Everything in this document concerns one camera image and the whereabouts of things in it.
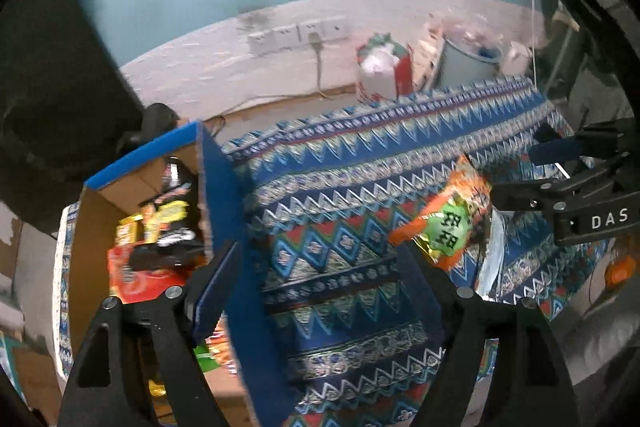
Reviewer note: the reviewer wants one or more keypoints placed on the grey round bucket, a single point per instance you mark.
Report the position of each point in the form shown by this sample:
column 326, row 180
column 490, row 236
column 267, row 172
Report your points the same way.
column 470, row 54

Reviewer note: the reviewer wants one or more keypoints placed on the black yellow snack bag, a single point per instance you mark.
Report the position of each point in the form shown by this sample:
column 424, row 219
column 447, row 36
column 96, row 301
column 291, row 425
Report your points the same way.
column 171, row 220

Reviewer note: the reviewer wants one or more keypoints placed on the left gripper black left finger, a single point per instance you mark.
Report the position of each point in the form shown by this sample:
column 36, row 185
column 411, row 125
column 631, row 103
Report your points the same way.
column 128, row 343

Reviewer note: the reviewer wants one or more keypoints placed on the black hanging cloth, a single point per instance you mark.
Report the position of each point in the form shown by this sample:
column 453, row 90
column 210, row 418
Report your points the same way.
column 64, row 107

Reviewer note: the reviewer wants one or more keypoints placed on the red white plastic bag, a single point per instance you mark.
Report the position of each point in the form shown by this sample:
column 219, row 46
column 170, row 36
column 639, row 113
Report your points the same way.
column 384, row 69

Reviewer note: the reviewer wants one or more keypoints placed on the silver foil snack bag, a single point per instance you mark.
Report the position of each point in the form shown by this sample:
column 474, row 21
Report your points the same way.
column 489, row 267

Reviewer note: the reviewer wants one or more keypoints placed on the blue cardboard box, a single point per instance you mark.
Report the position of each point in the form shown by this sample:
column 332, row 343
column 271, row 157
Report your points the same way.
column 156, row 253

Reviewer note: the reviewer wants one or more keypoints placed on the blue patterned table cloth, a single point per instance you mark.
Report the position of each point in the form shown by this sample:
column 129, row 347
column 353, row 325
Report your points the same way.
column 323, row 330

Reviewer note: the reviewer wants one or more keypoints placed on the orange green snack bag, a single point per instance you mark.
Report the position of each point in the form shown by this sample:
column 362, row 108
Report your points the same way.
column 445, row 225

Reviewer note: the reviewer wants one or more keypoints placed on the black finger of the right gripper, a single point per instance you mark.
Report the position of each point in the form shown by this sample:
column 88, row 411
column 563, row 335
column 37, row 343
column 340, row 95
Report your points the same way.
column 560, row 150
column 521, row 196

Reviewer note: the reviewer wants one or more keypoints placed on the red potato chips bag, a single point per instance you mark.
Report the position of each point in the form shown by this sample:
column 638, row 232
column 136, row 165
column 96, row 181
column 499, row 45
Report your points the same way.
column 136, row 286

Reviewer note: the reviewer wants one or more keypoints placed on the white wall socket strip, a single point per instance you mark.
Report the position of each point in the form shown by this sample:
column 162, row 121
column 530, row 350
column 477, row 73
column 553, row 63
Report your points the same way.
column 293, row 36

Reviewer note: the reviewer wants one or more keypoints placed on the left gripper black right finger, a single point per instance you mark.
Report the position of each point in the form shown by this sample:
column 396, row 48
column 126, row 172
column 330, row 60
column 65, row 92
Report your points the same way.
column 530, row 385

